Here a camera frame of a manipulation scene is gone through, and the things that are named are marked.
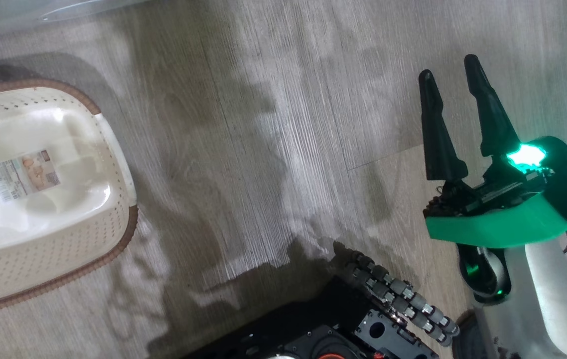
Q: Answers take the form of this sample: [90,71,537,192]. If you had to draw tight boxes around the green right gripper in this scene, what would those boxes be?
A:
[418,54,567,249]

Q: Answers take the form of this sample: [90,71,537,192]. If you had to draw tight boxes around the white front-load washing machine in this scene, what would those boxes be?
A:
[0,0,150,35]

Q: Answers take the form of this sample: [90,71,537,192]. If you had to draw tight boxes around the cream perforated laundry basket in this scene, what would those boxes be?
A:
[0,78,139,320]

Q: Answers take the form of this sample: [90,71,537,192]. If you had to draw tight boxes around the paper label inside basket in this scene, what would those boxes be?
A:
[0,150,61,202]

